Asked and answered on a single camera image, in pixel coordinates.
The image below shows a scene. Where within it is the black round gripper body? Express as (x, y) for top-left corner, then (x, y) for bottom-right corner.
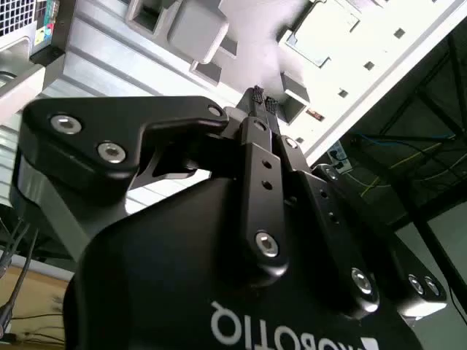
(63, 176), (428, 350)

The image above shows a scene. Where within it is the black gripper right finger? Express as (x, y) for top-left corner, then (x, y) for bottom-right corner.
(265, 96), (449, 321)

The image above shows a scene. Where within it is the silver square CPU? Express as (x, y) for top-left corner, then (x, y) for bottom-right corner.
(283, 10), (362, 70)

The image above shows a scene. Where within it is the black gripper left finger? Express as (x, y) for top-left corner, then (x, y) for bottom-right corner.
(10, 85), (290, 287)

